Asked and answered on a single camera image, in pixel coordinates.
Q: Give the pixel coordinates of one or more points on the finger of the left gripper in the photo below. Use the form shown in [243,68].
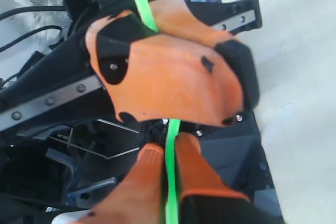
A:
[174,17]
[148,75]

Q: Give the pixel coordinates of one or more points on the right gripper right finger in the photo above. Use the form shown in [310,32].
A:
[204,197]

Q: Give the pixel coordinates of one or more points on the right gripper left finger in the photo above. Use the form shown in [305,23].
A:
[137,199]

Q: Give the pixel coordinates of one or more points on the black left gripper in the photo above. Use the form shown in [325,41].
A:
[61,86]

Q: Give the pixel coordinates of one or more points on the green plastic strip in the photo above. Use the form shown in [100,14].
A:
[171,206]

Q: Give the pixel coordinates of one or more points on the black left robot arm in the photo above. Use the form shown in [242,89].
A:
[243,178]

